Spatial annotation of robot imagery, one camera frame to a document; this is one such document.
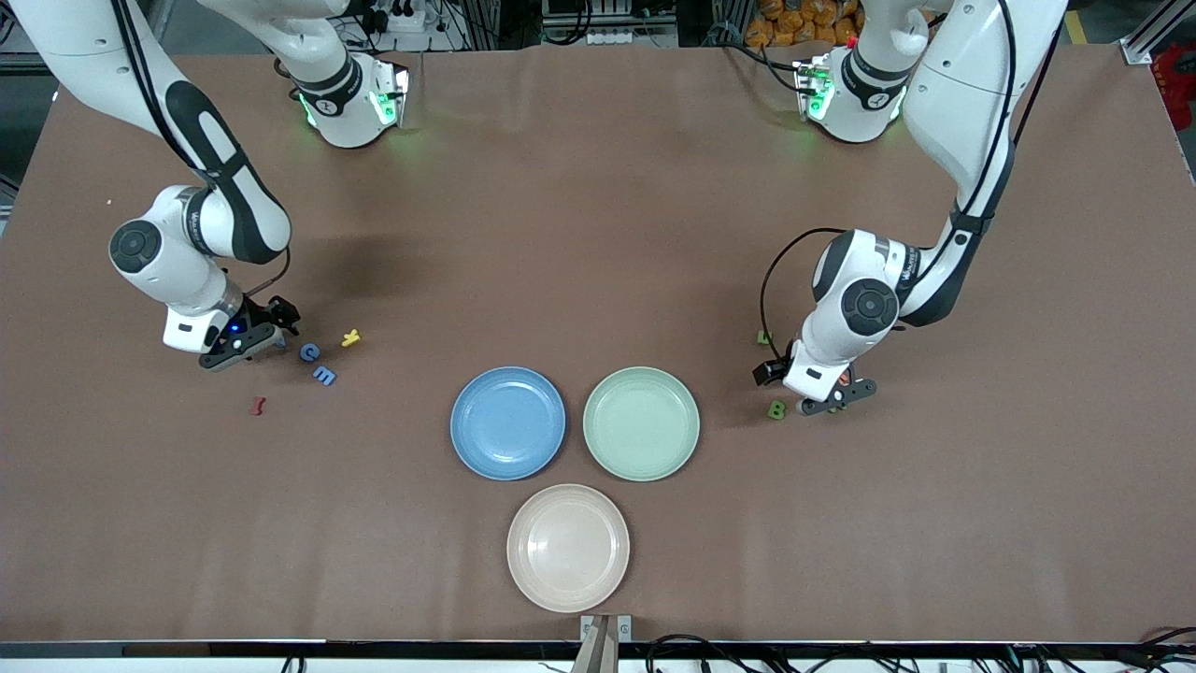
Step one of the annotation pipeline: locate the green plate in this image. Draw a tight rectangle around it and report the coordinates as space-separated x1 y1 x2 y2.
582 365 701 482

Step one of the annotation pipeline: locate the brown table cover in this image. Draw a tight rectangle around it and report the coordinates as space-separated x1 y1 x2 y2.
0 42 1196 646

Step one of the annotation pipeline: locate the blue plate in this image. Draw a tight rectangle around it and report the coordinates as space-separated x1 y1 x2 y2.
449 365 567 481

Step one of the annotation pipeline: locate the beige plate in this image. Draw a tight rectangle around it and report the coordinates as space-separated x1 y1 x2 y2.
506 483 631 614

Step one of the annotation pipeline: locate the white power strip with plugs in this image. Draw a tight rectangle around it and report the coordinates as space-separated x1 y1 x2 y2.
360 0 440 35

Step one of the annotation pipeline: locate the bag of orange fruit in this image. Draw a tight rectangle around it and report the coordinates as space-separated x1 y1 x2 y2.
746 0 865 50

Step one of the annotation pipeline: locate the metal equipment rack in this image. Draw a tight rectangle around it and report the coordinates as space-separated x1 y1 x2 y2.
540 0 681 48

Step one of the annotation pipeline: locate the red object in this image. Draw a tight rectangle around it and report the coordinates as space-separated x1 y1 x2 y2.
1151 42 1196 132

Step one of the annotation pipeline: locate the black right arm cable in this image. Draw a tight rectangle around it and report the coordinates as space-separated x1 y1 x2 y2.
110 0 292 302

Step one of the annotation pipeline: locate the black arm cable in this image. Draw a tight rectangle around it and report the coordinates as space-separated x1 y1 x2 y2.
759 0 1066 365
110 0 292 302

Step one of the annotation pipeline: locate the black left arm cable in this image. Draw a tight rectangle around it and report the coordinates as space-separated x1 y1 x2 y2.
759 0 1066 365

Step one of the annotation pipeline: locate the black looped cable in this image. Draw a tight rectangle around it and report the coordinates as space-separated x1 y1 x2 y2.
645 633 748 673

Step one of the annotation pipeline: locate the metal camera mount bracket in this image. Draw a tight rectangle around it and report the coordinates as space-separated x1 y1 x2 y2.
572 614 634 673

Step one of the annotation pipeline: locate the black table edge rail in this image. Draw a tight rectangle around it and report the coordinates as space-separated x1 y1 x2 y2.
0 639 1196 661

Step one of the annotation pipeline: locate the aluminium frame post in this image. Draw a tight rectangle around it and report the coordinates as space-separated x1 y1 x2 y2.
1121 0 1196 66

